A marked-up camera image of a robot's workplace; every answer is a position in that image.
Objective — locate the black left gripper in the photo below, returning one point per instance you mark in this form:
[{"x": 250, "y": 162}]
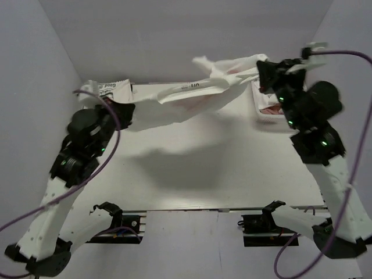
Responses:
[{"x": 124, "y": 111}]

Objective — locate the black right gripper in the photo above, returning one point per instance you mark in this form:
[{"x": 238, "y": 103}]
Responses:
[{"x": 271, "y": 73}]

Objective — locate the white t-shirt with red-black print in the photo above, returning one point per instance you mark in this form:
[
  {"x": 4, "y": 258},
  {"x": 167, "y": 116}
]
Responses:
[{"x": 227, "y": 80}]

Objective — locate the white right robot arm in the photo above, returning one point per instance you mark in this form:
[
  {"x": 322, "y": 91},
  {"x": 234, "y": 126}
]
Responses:
[{"x": 346, "y": 233}]

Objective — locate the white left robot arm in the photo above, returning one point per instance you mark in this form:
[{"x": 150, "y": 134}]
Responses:
[{"x": 50, "y": 240}]

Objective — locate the folded white cartoon t-shirt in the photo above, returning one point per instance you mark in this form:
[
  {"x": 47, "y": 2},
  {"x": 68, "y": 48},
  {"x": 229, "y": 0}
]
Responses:
[{"x": 119, "y": 91}]

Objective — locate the white perforated plastic basket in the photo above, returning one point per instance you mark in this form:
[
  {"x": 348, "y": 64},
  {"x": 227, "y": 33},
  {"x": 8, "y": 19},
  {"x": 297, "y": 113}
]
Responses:
[{"x": 275, "y": 119}]

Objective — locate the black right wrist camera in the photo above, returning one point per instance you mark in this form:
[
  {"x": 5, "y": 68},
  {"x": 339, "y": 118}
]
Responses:
[{"x": 309, "y": 59}]

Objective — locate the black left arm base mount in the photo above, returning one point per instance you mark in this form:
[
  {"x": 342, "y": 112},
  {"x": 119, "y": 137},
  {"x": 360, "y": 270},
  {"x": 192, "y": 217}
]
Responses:
[{"x": 119, "y": 226}]

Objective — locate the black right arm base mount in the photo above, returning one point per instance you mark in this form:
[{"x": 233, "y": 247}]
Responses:
[{"x": 260, "y": 230}]

